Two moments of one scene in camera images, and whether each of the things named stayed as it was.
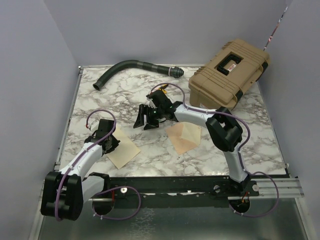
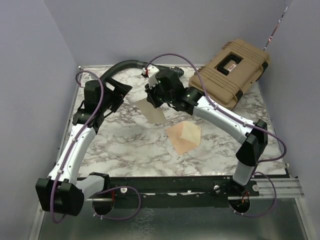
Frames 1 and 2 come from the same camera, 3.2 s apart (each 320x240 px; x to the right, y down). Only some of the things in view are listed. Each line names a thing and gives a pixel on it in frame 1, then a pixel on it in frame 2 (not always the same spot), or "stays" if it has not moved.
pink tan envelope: (184, 136) stays
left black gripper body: (114, 144) to (112, 98)
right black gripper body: (156, 113) to (156, 97)
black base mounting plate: (176, 192) stays
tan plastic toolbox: (228, 76) stays
